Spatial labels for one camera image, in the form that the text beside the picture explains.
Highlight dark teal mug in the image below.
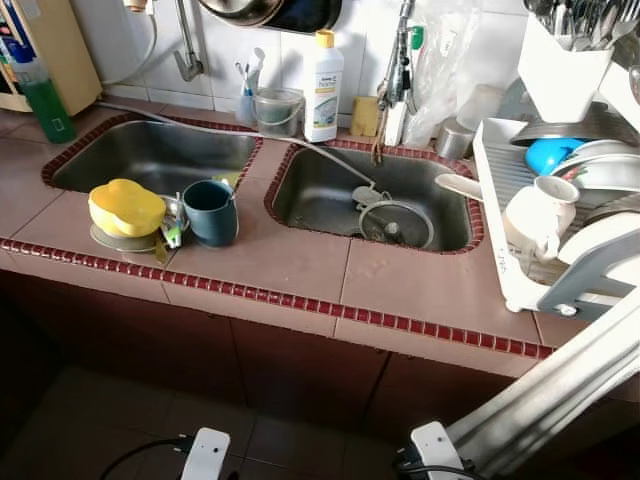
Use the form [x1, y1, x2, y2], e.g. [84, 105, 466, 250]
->
[178, 179, 239, 248]

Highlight white green plastic tongs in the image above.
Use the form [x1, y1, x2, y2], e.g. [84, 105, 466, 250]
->
[160, 195, 191, 251]

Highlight yellow plastic bowl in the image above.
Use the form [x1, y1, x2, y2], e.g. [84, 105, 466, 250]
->
[88, 179, 167, 239]

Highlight small steel bowl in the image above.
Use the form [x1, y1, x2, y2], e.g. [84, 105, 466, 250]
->
[90, 222, 171, 253]

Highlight white plate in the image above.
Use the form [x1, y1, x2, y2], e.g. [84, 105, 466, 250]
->
[558, 140, 640, 193]

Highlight plain white mug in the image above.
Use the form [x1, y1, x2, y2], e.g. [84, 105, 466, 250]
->
[503, 175, 581, 263]

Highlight blue bowl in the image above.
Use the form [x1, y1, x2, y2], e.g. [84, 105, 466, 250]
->
[525, 138, 586, 176]

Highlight large steel mixing bowl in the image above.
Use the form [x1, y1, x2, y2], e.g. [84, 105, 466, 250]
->
[510, 100, 640, 148]

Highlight white dish rack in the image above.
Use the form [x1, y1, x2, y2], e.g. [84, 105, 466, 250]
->
[472, 100, 640, 321]

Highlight white folded drying rack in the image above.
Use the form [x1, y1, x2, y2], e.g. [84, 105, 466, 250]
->
[445, 290, 640, 480]

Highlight white cutlery holder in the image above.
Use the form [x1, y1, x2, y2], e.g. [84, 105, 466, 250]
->
[517, 15, 616, 123]

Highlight small steel cup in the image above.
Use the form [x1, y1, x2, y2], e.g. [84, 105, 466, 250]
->
[435, 118, 476, 161]

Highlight clear plastic bag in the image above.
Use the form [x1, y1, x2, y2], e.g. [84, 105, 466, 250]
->
[405, 0, 481, 146]

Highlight chrome pull-out sprayer faucet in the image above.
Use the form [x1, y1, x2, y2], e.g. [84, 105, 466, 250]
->
[375, 0, 416, 166]

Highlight mustard sponge block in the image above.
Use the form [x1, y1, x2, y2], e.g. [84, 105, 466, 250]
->
[350, 97, 381, 138]

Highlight steel sink basin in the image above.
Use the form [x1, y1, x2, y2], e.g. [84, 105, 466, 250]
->
[270, 145, 479, 253]
[48, 118, 259, 196]

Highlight white detergent bottle yellow cap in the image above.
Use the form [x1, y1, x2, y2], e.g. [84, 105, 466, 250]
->
[304, 30, 345, 143]

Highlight clear toothbrush cup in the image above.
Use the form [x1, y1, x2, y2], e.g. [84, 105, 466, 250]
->
[235, 88, 263, 126]

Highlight blue white toothbrush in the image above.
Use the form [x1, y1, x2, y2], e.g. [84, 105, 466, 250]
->
[238, 48, 266, 96]

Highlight hanging metal pan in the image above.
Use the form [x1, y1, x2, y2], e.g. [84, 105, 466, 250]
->
[198, 0, 343, 34]

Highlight thin white filter tube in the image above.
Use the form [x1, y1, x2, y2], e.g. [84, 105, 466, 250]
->
[100, 10, 161, 88]

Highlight green dish soap bottle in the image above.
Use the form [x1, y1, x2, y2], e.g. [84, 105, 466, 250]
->
[8, 40, 77, 144]

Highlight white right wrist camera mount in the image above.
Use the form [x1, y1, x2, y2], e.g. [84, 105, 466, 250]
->
[410, 422, 467, 480]

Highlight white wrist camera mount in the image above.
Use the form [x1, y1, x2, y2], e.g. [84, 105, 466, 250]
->
[183, 428, 231, 480]
[410, 422, 467, 480]

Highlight white drain hose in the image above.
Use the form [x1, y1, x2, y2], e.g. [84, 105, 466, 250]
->
[97, 100, 379, 193]

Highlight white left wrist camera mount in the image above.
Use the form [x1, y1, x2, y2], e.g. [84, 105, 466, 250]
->
[183, 428, 231, 480]

